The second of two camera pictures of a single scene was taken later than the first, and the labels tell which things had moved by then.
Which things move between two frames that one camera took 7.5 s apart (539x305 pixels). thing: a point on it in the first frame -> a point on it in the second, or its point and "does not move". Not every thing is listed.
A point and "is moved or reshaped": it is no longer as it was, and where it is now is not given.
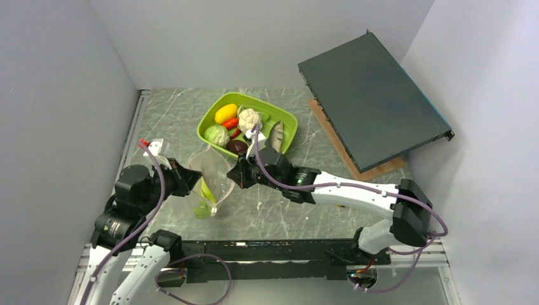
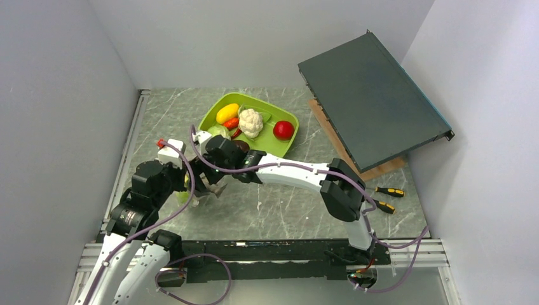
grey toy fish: [276, 136] -> [216, 189]
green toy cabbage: [217, 135] does not move
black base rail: [248, 260] does not move
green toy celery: [203, 210] is moved or reshaped
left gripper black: [184, 178] does not move
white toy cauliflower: [248, 118] does not move
